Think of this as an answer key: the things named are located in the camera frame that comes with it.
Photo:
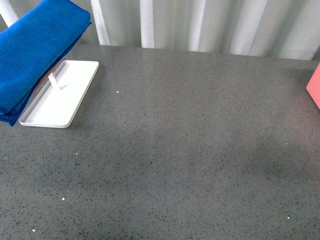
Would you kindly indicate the blue microfiber cloth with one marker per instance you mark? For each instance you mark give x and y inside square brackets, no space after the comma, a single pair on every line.
[32,46]

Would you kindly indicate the white towel rack stand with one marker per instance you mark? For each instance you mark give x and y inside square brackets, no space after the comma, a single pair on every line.
[57,103]

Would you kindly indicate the pink box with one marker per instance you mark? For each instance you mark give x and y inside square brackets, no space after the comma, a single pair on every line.
[313,86]

